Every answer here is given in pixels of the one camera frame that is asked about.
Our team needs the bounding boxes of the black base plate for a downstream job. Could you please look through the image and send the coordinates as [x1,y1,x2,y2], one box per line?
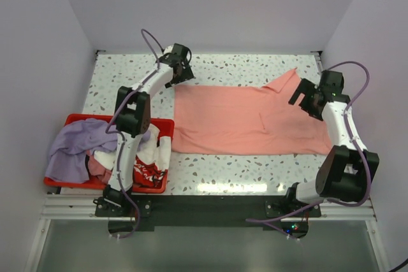
[93,195,302,234]

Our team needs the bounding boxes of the lavender t shirt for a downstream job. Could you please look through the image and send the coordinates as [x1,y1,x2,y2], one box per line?
[45,117,150,189]

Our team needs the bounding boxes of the red plastic bin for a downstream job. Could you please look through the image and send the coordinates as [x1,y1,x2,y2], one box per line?
[43,113,175,194]

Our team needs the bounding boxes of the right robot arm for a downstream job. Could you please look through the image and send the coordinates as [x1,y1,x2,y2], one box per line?
[283,71,379,217]

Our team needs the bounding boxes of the white red printed t shirt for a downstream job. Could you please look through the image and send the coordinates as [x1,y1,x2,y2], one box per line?
[87,124,171,186]

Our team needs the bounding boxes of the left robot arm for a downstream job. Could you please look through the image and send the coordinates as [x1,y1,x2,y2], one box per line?
[103,43,194,216]

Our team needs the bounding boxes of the aluminium frame rail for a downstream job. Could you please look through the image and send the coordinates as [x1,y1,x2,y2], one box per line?
[25,193,390,271]

